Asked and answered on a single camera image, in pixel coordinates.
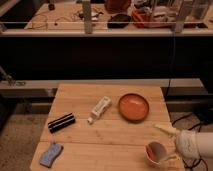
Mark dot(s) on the black striped box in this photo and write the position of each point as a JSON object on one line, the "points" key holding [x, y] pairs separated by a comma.
{"points": [[61, 122]]}

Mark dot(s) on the black object on bench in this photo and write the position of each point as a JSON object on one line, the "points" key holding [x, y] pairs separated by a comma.
{"points": [[118, 21]]}

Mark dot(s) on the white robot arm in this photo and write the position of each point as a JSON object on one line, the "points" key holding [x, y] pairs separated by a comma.
{"points": [[204, 141]]}

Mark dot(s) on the red container on bench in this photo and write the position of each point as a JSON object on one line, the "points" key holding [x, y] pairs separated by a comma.
{"points": [[141, 20]]}

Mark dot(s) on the white tube bottle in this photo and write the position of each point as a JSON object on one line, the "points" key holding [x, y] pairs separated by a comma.
{"points": [[102, 105]]}

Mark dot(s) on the orange pepper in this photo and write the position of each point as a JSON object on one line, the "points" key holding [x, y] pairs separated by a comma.
{"points": [[150, 153]]}

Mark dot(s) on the orange ceramic bowl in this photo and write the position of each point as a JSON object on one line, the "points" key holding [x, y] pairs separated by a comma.
{"points": [[133, 107]]}

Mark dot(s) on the metal bench post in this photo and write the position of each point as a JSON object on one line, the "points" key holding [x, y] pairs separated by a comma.
{"points": [[86, 7]]}

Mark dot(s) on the blue sponge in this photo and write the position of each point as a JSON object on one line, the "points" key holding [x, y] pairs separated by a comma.
{"points": [[48, 157]]}

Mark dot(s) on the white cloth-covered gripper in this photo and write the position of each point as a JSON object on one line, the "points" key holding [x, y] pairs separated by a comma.
{"points": [[185, 143]]}

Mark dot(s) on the grey ceramic cup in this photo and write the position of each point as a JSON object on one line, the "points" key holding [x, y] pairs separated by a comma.
{"points": [[159, 151]]}

